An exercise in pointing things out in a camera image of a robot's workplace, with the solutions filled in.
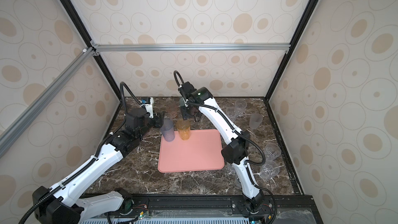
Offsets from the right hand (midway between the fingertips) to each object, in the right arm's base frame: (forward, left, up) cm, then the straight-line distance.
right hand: (188, 115), depth 83 cm
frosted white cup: (+8, -42, -16) cm, 46 cm away
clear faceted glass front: (-22, -44, -21) cm, 53 cm away
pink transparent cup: (+20, +14, -17) cm, 30 cm away
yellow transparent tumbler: (+3, +4, -15) cm, 16 cm away
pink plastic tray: (-10, -7, -23) cm, 26 cm away
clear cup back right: (+21, -35, -17) cm, 44 cm away
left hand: (-4, +11, +10) cm, 15 cm away
